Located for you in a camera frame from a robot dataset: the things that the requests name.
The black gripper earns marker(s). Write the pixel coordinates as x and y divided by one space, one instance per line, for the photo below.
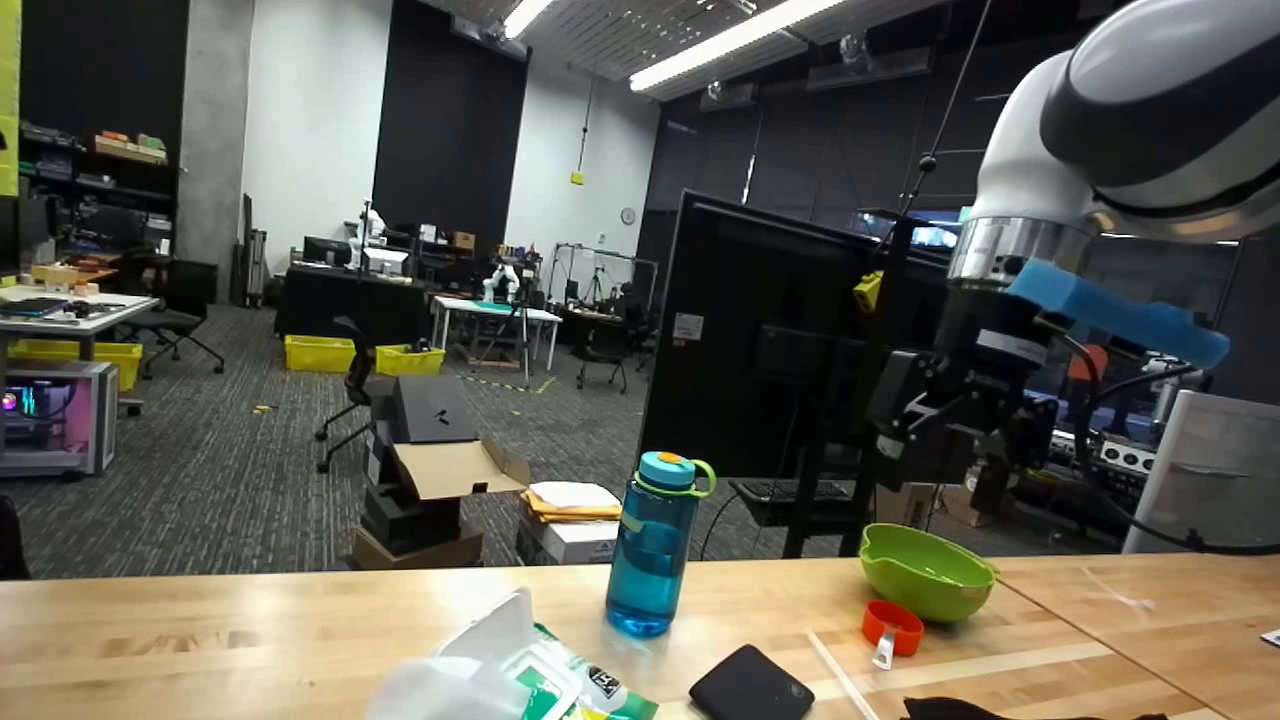
957 410

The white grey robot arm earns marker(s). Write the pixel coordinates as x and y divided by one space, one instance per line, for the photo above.
1161 126

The green plastic bowl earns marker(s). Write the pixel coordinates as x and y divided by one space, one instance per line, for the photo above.
924 575

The black monitor panel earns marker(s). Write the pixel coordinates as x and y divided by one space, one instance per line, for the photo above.
761 341

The small orange cup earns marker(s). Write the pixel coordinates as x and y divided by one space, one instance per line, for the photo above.
883 616

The black cloth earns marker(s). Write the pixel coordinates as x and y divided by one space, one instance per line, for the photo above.
964 710

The black smartphone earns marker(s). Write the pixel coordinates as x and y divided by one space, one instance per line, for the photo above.
748 684

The blue water bottle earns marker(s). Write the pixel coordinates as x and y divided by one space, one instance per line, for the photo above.
654 543

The yellow envelope stack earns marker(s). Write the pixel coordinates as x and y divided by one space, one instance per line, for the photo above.
567 503

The open cardboard box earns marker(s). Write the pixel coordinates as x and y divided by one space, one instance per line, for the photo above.
414 518

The black office chair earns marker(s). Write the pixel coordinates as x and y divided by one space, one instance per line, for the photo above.
357 392

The yellow storage bin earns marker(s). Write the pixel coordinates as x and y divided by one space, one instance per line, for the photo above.
336 352

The glowing computer case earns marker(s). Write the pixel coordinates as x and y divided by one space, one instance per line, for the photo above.
56 419

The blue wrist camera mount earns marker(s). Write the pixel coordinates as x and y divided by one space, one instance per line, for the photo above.
1138 322

